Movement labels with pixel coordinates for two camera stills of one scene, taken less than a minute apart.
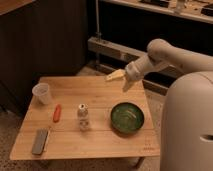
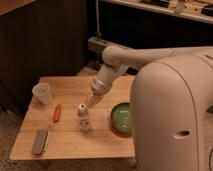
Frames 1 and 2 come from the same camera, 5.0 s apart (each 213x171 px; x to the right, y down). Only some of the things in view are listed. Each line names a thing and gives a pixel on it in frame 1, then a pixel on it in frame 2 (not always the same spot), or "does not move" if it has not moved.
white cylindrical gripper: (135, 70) → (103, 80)
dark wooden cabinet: (39, 37) does not move
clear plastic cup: (42, 91) does not move
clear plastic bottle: (83, 117) does not move
